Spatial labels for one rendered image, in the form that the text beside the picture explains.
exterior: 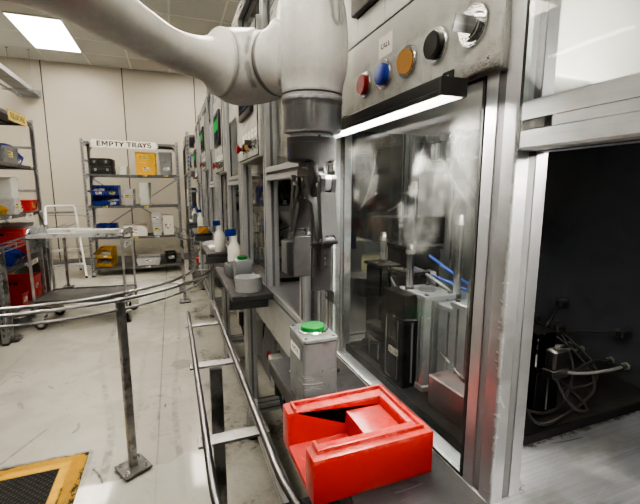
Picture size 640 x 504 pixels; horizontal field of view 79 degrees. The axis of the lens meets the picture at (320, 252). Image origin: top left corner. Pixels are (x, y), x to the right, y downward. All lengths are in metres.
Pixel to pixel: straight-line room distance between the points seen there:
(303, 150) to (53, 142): 7.35
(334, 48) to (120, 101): 7.27
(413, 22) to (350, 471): 0.55
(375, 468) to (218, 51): 0.61
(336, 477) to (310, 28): 0.55
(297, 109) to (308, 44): 0.08
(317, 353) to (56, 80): 7.57
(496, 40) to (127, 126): 7.42
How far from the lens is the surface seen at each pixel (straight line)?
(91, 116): 7.79
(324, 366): 0.64
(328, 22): 0.60
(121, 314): 1.86
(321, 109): 0.58
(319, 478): 0.49
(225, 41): 0.68
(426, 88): 0.46
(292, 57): 0.59
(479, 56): 0.47
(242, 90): 0.68
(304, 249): 0.66
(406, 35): 0.59
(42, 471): 2.35
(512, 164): 0.43
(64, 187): 7.78
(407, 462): 0.54
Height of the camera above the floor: 1.25
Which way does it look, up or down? 9 degrees down
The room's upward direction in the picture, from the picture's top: straight up
